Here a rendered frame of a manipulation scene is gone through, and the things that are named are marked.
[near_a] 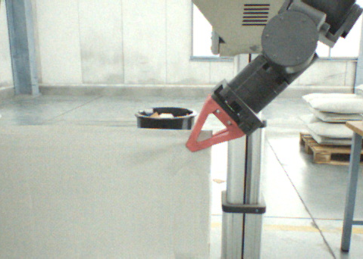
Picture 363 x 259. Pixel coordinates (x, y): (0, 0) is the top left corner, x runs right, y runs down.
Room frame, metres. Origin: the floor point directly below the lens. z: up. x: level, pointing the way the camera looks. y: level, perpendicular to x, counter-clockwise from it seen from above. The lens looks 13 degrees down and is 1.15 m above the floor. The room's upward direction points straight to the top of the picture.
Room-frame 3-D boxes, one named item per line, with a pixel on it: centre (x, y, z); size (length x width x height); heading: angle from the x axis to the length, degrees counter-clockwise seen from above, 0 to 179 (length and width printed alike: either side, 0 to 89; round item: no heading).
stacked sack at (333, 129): (3.60, -1.66, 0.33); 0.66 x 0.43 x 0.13; 85
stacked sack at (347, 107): (3.64, -1.66, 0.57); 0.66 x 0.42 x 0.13; 78
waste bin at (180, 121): (2.78, 0.11, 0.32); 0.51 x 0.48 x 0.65; 175
